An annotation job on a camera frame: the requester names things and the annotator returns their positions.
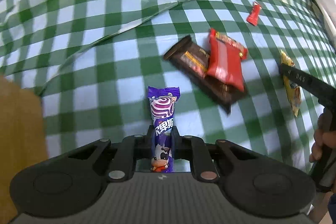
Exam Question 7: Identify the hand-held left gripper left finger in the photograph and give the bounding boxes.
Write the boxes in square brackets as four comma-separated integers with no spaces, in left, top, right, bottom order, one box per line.
[66,126,155,182]

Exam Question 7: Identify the large dark brown snack packet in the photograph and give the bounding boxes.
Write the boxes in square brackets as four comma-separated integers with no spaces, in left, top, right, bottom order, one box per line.
[190,74,248,117]

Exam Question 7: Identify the green checkered cloth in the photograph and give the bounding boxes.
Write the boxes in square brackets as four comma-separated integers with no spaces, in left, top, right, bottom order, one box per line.
[0,0,336,174]

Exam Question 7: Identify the thin red stick packet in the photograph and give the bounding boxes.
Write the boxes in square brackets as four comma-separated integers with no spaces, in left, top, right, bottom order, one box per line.
[246,1,262,26]

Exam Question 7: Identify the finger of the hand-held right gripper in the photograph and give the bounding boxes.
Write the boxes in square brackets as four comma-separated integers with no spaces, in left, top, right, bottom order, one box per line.
[279,63,336,109]

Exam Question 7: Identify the yellow snack packet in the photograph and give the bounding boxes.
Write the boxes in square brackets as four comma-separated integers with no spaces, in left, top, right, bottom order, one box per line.
[280,49,302,117]

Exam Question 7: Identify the person's right hand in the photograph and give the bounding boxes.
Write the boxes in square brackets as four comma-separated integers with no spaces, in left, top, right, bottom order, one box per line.
[309,114,336,164]

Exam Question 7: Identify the person's blue pants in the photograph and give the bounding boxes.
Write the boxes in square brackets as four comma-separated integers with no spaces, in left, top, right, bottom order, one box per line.
[327,193,336,224]

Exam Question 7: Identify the purple candy packet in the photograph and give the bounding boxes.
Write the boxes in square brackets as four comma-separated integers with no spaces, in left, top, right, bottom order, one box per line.
[148,86,181,173]

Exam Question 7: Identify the red snack packet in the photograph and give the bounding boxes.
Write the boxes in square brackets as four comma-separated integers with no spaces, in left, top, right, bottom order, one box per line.
[206,28,248,92]

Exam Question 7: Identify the cardboard box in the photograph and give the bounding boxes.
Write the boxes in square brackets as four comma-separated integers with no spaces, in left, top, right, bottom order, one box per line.
[0,76,49,224]

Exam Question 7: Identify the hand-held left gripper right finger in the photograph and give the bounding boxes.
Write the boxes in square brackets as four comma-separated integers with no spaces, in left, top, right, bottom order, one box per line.
[171,127,260,180]

